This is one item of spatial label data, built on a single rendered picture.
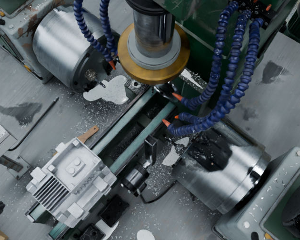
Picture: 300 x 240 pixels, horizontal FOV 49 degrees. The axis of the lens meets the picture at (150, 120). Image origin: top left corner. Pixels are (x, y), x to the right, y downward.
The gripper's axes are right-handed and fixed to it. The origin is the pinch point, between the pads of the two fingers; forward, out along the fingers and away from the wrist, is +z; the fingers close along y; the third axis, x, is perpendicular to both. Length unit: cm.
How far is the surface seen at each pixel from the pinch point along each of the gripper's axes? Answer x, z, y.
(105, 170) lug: 18.7, 19.8, 12.8
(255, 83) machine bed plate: 64, 79, 29
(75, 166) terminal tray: 16.5, 14.0, 6.8
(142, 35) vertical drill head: 57, 1, 8
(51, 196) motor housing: 6.6, 10.4, 7.0
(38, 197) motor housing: 4.4, 9.3, 4.3
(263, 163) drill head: 47, 30, 46
